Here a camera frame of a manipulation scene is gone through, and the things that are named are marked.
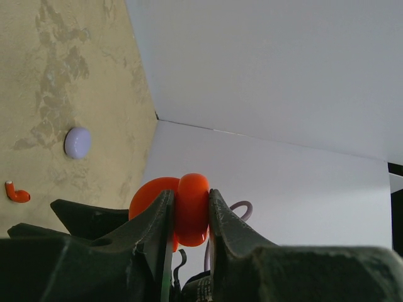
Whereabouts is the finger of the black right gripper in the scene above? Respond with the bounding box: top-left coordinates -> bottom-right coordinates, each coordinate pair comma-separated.
50,199 -> 128,235
7,223 -> 88,241

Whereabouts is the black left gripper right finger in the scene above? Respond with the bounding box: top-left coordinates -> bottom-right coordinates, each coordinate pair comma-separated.
209,189 -> 402,301

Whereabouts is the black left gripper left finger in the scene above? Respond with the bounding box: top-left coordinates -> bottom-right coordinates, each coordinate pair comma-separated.
1,191 -> 174,301

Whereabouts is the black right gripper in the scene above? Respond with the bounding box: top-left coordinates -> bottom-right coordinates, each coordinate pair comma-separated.
169,250 -> 213,302

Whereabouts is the orange earbud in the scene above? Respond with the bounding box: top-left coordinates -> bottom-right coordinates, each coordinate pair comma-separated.
4,181 -> 31,203

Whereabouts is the purple earbud charging case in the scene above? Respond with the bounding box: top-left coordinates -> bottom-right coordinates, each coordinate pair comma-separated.
64,127 -> 91,159

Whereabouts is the orange earbud charging case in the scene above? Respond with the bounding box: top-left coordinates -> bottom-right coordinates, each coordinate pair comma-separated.
128,173 -> 210,252

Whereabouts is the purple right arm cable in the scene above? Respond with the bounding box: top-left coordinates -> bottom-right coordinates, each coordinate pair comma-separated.
203,200 -> 254,271

